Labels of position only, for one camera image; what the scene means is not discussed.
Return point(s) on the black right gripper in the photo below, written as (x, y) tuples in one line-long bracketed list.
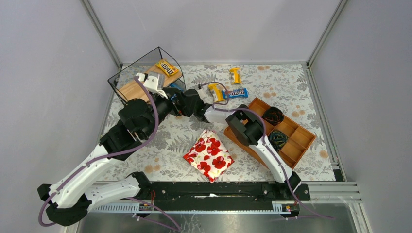
[(199, 114)]

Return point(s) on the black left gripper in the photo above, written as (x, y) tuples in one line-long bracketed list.
[(180, 97)]

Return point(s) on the blue white candy bar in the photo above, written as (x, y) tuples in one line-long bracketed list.
[(174, 97), (173, 85)]

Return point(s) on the yellow candy bar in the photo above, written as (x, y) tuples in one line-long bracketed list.
[(235, 75), (216, 92)]

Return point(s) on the yellow m&m candy bag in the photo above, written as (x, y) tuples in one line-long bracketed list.
[(167, 67)]

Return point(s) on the blue m&m candy bag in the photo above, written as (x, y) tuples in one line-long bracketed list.
[(238, 93)]

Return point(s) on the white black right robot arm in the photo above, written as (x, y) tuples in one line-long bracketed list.
[(249, 129)]

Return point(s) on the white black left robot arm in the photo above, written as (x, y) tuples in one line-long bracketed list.
[(69, 200)]

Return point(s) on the red poppy folded cloth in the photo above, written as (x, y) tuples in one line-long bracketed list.
[(209, 156)]

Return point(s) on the floral patterned table mat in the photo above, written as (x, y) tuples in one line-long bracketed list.
[(185, 149)]

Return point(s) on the brown wooden divided tray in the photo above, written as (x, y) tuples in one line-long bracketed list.
[(299, 139)]

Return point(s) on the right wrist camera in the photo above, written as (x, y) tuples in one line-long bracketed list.
[(201, 94)]

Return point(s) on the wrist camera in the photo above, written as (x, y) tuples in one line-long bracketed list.
[(153, 82), (201, 94)]

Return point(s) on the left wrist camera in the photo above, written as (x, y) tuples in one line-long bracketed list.
[(153, 82)]

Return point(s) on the black wire wooden shelf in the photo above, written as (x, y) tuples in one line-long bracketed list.
[(126, 88)]

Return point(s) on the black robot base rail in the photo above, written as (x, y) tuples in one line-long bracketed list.
[(220, 196)]

